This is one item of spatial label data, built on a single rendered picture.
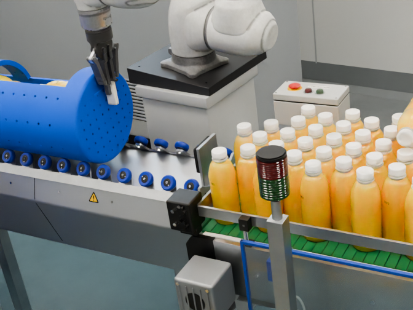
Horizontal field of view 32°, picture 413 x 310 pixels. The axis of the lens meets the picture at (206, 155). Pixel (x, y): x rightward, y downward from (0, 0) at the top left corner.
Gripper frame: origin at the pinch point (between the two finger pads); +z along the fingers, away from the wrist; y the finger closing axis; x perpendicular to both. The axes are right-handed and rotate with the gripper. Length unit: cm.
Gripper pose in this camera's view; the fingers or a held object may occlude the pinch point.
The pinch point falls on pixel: (111, 93)
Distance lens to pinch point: 213.1
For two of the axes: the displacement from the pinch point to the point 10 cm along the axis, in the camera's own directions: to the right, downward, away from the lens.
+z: 1.3, 8.8, 4.6
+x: -8.7, -1.2, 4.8
